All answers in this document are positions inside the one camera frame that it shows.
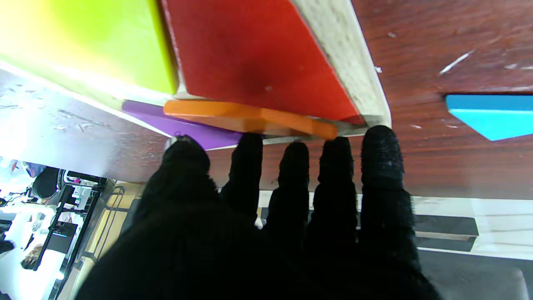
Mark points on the dark metal stand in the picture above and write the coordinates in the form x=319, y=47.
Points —
x=62, y=225

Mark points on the long black decorative tray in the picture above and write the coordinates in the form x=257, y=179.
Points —
x=445, y=227

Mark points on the purple tangram triangle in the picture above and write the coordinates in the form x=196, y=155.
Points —
x=187, y=131

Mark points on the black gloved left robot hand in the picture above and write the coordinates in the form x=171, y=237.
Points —
x=250, y=258

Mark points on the marble coffee table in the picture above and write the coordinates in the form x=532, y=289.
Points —
x=508, y=225

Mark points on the small blue tangram triangle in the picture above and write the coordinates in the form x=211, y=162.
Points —
x=495, y=118

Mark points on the square wooden puzzle tray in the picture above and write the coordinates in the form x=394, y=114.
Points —
x=349, y=62

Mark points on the thin metal side table frame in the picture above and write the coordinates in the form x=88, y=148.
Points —
x=108, y=221

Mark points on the dark brown leather sofa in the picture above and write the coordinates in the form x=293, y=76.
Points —
x=479, y=275

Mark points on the large red tangram triangle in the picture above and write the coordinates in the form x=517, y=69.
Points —
x=250, y=50

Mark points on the large yellow tangram triangle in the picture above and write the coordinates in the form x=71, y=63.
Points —
x=91, y=41

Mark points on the orange tangram parallelogram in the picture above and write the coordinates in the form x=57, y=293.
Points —
x=233, y=114

